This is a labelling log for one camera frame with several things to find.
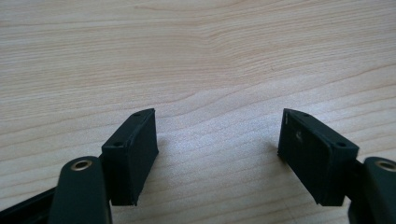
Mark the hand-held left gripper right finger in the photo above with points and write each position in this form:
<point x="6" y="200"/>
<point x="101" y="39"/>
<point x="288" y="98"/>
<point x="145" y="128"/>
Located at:
<point x="314" y="158"/>

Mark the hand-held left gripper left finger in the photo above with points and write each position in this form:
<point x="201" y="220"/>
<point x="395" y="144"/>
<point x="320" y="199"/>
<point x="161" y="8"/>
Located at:
<point x="130" y="161"/>

